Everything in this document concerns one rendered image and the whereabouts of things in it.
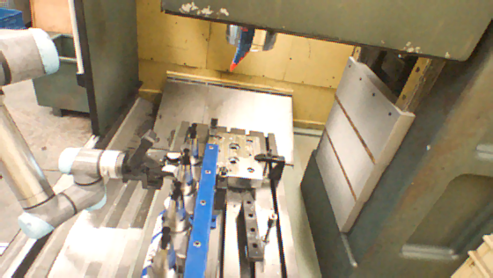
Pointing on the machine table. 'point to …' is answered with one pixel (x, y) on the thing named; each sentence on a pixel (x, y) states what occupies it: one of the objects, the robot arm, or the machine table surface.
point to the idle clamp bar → (251, 230)
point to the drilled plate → (239, 175)
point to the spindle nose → (265, 40)
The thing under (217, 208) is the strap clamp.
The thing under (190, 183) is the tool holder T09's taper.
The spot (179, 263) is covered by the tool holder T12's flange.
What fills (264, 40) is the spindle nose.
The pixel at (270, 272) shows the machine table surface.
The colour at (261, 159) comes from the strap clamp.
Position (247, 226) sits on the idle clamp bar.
